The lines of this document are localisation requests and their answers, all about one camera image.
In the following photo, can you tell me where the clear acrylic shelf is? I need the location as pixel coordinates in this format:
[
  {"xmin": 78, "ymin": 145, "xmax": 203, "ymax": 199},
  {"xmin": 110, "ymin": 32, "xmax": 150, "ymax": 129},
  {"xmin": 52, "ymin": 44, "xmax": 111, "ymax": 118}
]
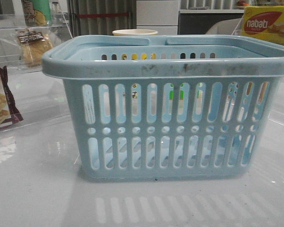
[{"xmin": 0, "ymin": 12, "xmax": 72, "ymax": 73}]

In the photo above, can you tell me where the white drawer cabinet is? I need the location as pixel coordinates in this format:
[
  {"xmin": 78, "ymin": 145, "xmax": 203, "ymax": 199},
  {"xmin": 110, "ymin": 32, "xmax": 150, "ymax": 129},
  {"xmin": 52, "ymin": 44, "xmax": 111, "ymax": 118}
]
[{"xmin": 136, "ymin": 0, "xmax": 180, "ymax": 35}]

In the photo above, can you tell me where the light blue plastic basket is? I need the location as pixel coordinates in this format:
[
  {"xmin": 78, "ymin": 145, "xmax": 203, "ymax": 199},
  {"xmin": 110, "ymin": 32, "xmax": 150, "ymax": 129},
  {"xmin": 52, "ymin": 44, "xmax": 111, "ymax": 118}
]
[{"xmin": 42, "ymin": 35, "xmax": 284, "ymax": 180}]

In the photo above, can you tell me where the yellow nabati wafer box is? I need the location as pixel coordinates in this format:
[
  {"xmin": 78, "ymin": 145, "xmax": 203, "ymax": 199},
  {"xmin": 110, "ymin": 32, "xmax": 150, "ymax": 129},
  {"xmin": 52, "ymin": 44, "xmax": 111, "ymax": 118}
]
[{"xmin": 241, "ymin": 6, "xmax": 284, "ymax": 45}]

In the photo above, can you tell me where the brown cracker snack bag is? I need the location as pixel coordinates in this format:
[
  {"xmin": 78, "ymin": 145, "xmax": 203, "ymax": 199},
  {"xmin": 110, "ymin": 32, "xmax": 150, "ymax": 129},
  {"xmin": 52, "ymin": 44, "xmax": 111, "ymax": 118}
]
[{"xmin": 0, "ymin": 66, "xmax": 23, "ymax": 129}]

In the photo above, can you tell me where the packaged bread slice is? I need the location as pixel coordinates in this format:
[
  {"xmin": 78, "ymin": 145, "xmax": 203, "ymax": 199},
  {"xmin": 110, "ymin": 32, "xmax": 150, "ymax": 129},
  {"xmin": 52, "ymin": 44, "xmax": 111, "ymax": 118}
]
[{"xmin": 16, "ymin": 28, "xmax": 53, "ymax": 68}]

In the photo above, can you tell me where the green cartoon snack package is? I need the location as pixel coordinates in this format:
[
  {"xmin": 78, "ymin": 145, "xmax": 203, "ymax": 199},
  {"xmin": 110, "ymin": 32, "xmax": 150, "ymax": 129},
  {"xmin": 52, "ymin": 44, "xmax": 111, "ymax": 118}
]
[{"xmin": 21, "ymin": 0, "xmax": 52, "ymax": 26}]

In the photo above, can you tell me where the cream paper cup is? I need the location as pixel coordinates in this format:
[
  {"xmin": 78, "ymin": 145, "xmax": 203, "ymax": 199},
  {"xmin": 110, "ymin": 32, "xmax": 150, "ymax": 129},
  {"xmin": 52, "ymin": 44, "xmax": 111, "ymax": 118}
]
[{"xmin": 112, "ymin": 29, "xmax": 158, "ymax": 36}]

